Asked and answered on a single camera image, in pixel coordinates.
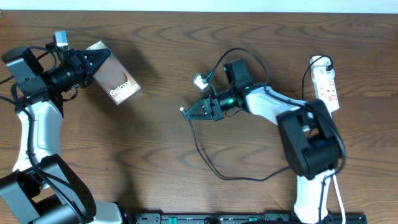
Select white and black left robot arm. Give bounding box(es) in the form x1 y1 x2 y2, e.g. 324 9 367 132
1 44 129 223

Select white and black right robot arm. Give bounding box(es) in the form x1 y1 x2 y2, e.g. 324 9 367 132
180 60 346 223

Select white power strip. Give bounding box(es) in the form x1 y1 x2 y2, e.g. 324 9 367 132
310 55 340 113

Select black left camera cable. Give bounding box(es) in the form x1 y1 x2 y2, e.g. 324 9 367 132
0 43 91 222

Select black camera cable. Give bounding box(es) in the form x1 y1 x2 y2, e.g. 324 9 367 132
205 47 347 224
0 43 91 222

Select black right camera cable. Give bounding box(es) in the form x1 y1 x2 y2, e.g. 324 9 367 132
205 47 347 224

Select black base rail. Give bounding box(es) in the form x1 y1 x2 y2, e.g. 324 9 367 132
133 212 368 224

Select white power strip cord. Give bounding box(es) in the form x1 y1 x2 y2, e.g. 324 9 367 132
331 174 347 224

